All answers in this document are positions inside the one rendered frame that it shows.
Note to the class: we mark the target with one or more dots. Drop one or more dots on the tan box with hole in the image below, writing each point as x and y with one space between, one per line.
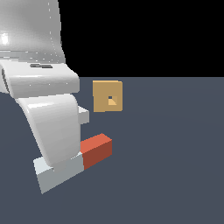
102 96

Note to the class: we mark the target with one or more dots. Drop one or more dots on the red and white peg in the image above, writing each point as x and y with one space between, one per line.
93 151

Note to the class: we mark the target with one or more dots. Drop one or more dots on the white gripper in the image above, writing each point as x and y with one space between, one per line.
40 78

